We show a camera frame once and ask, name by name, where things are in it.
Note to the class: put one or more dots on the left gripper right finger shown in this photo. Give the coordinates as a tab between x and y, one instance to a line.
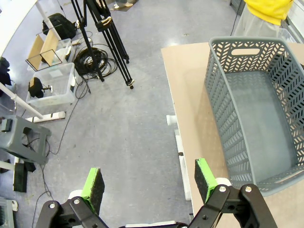
204	178

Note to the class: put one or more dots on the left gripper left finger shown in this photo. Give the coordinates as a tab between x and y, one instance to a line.
93	187

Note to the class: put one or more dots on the grey plastic lattice basket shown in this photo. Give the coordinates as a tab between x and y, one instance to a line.
259	114

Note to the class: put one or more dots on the grey plastic stool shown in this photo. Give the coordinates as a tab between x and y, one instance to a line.
14	135

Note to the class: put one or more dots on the white table with legs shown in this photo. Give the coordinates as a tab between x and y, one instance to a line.
23	104

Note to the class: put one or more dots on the large clear plastic bin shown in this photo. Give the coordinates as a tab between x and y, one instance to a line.
59	83

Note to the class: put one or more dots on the black clamp device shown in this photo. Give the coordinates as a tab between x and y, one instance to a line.
35	88

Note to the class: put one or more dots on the small clear plastic bin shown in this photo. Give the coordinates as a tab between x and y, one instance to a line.
64	46

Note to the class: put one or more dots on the clear plastic storage box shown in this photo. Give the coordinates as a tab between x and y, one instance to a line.
287	34

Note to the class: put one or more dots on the black backpack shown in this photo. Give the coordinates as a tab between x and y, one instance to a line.
59	25

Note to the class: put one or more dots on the person in yellow hoodie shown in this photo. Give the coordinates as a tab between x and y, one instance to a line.
266	9

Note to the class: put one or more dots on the white table leg frame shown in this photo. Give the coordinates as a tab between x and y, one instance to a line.
184	171

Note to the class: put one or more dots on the black camera tripod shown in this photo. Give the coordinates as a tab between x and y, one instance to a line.
108	31

